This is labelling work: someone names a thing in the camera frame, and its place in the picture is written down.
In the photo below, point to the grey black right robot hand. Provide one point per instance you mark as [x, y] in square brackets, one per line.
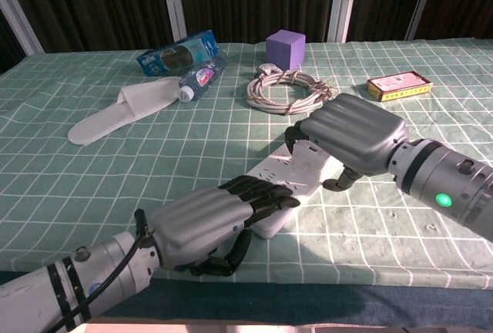
[358, 128]

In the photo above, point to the grey black left robot hand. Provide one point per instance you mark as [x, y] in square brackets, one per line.
[200, 221]

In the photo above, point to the white power strip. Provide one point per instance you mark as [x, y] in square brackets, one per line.
[283, 179]

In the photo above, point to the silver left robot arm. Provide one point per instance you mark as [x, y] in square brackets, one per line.
[73, 283]

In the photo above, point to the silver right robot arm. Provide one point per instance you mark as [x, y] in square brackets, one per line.
[443, 182]

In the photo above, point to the yellow red small box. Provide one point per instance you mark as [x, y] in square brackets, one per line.
[398, 86]

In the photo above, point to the green checked tablecloth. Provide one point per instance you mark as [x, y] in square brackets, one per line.
[96, 194]

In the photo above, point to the purple foam cube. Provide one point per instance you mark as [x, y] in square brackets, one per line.
[284, 49]

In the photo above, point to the white disposable slipper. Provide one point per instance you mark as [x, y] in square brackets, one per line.
[123, 107]

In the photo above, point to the clear plastic water bottle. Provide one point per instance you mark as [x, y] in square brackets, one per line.
[200, 78]

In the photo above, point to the blue snack package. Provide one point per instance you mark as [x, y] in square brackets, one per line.
[177, 55]

